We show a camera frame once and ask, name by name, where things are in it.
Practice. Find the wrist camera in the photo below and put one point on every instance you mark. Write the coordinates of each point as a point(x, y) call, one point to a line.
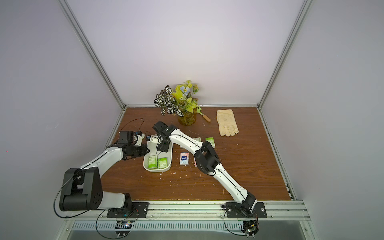
point(154, 139)
point(138, 138)

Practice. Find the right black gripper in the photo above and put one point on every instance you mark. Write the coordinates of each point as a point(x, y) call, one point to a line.
point(163, 144)

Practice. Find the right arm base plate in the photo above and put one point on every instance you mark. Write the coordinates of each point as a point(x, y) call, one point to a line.
point(235, 210)

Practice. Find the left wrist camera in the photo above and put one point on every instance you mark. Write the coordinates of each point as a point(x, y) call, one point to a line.
point(138, 138)

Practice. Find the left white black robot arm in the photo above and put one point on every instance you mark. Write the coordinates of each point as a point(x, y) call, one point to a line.
point(82, 187)

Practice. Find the artificial plant in glass vase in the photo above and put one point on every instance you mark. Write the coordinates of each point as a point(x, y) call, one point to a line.
point(179, 102)

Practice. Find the right small circuit board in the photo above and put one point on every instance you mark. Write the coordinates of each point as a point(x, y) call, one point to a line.
point(250, 228)

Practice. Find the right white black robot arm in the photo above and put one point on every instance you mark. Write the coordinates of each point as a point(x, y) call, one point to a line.
point(208, 163)

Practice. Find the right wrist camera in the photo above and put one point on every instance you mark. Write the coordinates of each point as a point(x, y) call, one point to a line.
point(154, 139)

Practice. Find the left small circuit board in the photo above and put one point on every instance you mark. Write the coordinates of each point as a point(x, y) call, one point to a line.
point(123, 228)

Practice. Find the aluminium front rail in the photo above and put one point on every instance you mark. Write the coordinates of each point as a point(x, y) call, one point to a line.
point(194, 209)

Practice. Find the wooden handled tool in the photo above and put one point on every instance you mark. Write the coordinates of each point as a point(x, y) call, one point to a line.
point(199, 110)

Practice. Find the white plastic storage box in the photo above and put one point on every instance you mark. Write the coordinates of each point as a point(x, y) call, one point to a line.
point(153, 151)

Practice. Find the cream work glove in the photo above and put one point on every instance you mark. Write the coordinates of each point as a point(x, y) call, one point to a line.
point(227, 123)

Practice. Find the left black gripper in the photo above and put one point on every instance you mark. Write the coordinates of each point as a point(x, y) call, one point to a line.
point(144, 151)

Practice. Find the small circuit board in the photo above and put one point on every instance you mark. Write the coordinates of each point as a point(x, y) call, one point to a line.
point(250, 228)
point(123, 228)

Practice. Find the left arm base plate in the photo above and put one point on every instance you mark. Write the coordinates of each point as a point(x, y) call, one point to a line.
point(132, 210)

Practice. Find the blue pink Tempo pack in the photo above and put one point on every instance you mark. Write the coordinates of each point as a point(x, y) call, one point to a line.
point(184, 159)

